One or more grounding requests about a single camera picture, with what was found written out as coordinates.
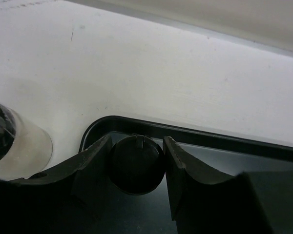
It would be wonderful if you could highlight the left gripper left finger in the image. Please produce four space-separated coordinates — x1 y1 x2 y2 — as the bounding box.
0 135 112 234

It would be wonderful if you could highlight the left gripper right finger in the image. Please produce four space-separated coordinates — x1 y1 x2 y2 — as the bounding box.
162 136 293 234

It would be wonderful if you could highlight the small spice jar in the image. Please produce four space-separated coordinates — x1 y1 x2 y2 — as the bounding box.
107 135 166 195

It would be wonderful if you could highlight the left white powder shaker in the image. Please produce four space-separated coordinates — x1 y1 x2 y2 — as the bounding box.
0 104 53 181

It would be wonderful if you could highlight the black plastic tray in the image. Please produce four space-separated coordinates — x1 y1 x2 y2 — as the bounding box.
80 116 293 234

